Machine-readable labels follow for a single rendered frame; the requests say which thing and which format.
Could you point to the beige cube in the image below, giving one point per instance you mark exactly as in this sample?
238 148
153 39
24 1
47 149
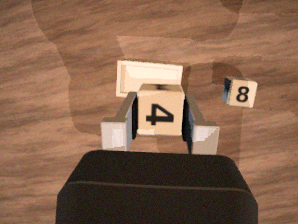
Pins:
160 108
239 92

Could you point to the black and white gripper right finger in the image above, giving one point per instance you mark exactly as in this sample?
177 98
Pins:
201 135

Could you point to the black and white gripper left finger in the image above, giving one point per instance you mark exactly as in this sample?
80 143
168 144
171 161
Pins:
117 132

